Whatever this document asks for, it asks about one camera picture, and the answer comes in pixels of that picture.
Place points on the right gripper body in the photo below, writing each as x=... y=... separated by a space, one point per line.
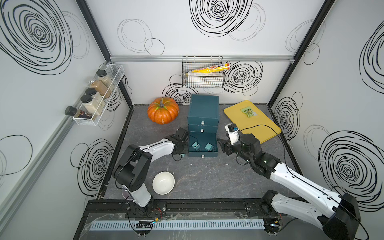
x=235 y=148

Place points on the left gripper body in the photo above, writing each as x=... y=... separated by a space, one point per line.
x=184 y=147

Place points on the teal plug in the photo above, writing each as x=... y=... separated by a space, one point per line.
x=209 y=147
x=196 y=146

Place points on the teal drawer cabinet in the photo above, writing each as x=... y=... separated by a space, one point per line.
x=203 y=123

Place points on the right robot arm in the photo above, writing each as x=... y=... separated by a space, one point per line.
x=337 y=215

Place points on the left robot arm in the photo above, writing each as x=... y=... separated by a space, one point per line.
x=132 y=169

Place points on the orange pumpkin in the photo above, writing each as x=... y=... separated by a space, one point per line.
x=163 y=111

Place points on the yellow cutting board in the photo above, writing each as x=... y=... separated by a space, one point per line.
x=251 y=120

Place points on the white bowl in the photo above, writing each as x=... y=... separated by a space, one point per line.
x=163 y=183

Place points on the yellow tube package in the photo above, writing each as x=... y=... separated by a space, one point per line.
x=212 y=69

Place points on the white spice jar near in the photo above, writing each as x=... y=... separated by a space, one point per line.
x=92 y=105

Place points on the white spice jar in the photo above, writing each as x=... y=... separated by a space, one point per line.
x=96 y=96
x=92 y=105

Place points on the brown spice jar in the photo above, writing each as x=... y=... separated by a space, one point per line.
x=100 y=87

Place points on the clear acrylic spice shelf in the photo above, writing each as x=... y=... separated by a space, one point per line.
x=116 y=72

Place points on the white spice jar middle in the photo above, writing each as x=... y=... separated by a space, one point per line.
x=96 y=96

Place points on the spice jar far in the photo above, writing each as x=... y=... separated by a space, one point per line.
x=104 y=78

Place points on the dark spice jar lying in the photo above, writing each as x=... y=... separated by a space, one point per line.
x=77 y=113

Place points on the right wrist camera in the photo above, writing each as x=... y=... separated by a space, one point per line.
x=233 y=133

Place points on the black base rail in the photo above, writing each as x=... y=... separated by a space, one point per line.
x=251 y=207

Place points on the black wire basket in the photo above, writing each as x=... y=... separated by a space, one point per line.
x=196 y=73

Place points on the grey slotted cable duct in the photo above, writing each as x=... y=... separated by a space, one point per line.
x=256 y=224

